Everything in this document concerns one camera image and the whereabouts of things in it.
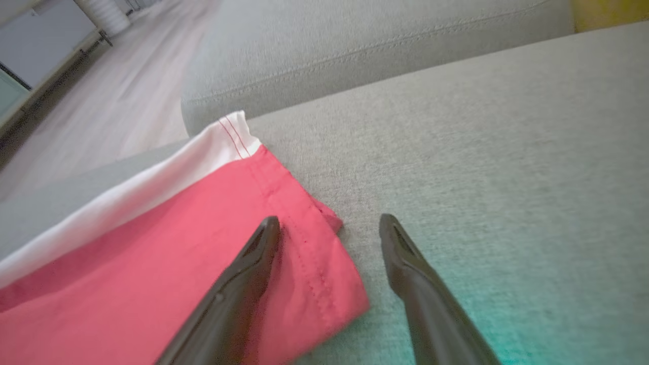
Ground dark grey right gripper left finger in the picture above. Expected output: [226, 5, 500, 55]
[155, 216, 281, 365]

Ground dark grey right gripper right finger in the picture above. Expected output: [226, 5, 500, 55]
[379, 213, 503, 365]

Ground red shorts with white stripe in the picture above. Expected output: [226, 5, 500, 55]
[0, 110, 371, 365]

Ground long grey sofa seat cushion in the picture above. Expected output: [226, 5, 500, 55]
[181, 0, 576, 137]

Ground wooden TV cabinet mint drawers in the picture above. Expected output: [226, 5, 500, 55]
[0, 0, 113, 138]

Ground long yellow sofa back cushion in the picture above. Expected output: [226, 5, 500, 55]
[572, 0, 649, 33]

